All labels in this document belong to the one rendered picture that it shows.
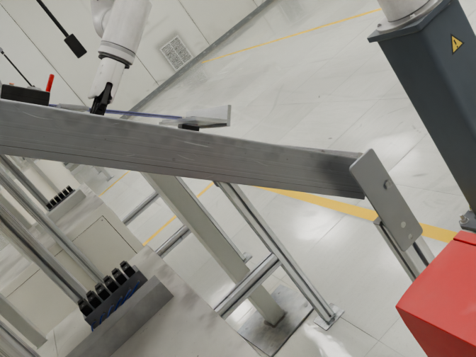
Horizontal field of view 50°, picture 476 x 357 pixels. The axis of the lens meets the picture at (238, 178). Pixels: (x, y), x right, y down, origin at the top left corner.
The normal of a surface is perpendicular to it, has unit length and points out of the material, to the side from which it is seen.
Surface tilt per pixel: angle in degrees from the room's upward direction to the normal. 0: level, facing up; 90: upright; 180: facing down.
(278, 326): 0
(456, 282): 0
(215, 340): 0
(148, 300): 90
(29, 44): 90
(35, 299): 90
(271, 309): 90
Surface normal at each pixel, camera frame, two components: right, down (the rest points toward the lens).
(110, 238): 0.40, 0.11
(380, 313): -0.57, -0.75
